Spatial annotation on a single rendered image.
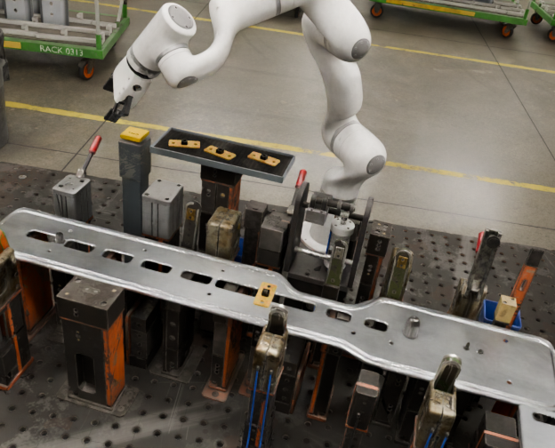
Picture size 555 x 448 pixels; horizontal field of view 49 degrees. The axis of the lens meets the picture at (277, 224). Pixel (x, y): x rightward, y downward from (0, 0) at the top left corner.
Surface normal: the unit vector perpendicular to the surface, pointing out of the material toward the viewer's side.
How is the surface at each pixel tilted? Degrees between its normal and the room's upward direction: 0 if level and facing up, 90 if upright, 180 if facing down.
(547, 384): 0
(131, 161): 90
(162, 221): 90
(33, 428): 0
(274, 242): 90
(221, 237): 90
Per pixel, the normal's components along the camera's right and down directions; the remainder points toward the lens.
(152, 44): -0.52, 0.35
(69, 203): -0.25, 0.51
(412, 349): 0.11, -0.83
